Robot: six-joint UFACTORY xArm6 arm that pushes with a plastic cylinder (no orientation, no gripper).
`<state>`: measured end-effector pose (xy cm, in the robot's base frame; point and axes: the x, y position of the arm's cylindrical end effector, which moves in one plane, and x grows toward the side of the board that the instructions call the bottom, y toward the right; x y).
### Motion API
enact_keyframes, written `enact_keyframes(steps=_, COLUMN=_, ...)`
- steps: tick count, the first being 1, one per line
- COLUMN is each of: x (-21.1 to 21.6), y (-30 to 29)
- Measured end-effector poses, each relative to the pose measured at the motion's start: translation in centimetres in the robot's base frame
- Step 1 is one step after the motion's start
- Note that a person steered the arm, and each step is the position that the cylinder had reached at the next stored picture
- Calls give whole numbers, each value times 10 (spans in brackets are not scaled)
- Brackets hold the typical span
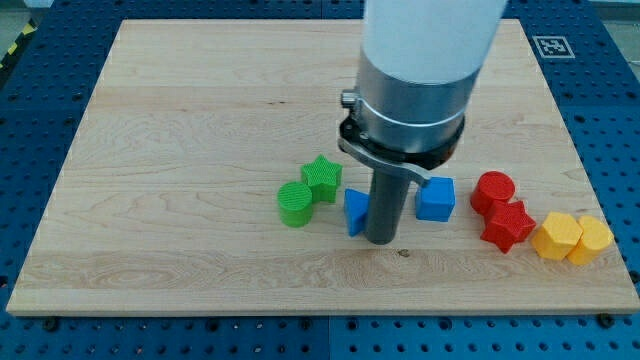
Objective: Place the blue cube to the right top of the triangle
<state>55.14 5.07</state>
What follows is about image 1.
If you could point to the blue cube block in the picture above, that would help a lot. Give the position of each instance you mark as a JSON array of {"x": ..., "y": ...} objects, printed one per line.
[{"x": 436, "y": 200}]

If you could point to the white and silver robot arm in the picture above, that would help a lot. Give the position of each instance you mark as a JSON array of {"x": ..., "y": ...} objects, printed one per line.
[{"x": 418, "y": 65}]

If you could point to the red star block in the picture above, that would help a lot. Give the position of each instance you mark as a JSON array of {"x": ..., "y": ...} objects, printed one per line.
[{"x": 507, "y": 224}]

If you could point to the green cylinder block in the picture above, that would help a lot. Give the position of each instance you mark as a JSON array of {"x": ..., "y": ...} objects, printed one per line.
[{"x": 295, "y": 203}]

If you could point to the yellow cylinder block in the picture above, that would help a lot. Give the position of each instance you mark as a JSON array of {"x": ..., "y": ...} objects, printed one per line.
[{"x": 595, "y": 238}]

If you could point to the blue triangle block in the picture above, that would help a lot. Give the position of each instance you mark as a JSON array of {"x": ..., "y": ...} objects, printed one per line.
[{"x": 355, "y": 210}]

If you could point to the white fiducial marker tag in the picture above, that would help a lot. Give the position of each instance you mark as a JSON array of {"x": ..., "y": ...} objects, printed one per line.
[{"x": 553, "y": 47}]

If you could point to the red cylinder block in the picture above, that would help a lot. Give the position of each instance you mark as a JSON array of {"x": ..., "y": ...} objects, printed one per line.
[{"x": 492, "y": 186}]

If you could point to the green star block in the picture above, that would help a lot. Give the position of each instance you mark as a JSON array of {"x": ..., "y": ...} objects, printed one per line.
[{"x": 323, "y": 177}]

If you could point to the yellow hexagon block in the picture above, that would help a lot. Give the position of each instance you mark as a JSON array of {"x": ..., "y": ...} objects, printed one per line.
[{"x": 557, "y": 236}]

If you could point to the light wooden board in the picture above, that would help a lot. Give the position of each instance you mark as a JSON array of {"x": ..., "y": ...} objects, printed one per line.
[{"x": 166, "y": 203}]

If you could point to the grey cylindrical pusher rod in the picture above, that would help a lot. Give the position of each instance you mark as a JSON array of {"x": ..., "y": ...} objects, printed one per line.
[{"x": 386, "y": 201}]

